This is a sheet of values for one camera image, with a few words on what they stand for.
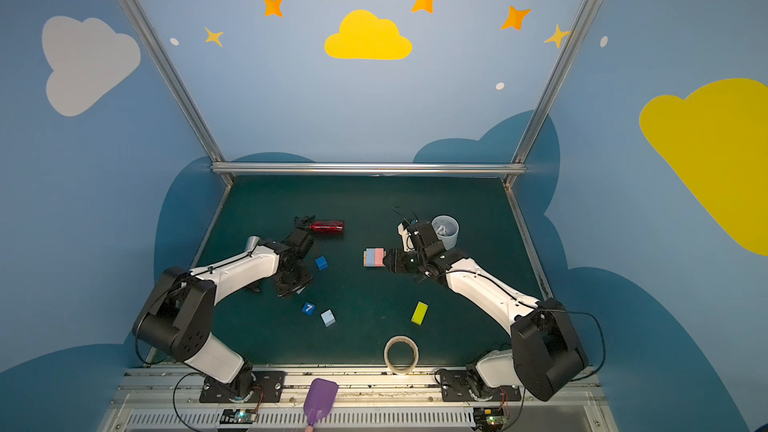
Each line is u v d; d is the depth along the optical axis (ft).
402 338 2.66
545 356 1.38
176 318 1.47
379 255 3.22
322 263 3.11
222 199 3.98
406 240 2.48
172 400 2.25
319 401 2.36
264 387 2.44
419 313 2.83
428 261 2.13
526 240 3.59
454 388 2.44
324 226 3.32
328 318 2.75
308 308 2.83
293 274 2.35
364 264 3.14
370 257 3.17
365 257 3.19
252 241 3.23
